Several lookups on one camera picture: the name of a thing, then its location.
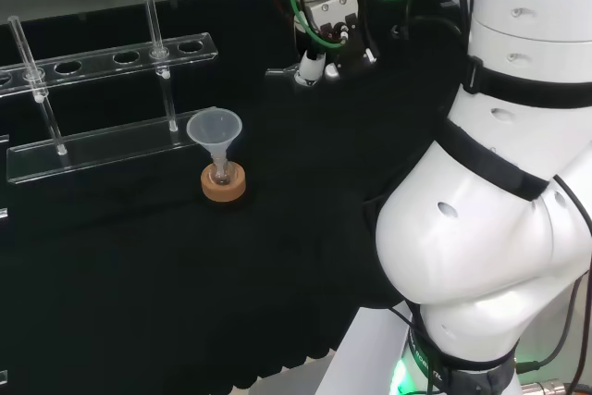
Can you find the clear acrylic cloth clamp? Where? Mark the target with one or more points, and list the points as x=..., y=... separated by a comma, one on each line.
x=3, y=213
x=3, y=376

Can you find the small glass round-bottom flask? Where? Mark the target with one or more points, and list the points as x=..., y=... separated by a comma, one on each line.
x=221, y=174

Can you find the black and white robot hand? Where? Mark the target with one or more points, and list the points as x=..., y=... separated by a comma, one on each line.
x=335, y=8

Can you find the clear plastic funnel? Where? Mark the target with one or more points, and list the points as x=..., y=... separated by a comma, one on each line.
x=214, y=129

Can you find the black bench cloth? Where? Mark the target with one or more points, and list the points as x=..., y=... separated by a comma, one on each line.
x=185, y=275

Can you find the clear acrylic funnel stand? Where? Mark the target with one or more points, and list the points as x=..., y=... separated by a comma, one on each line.
x=106, y=147

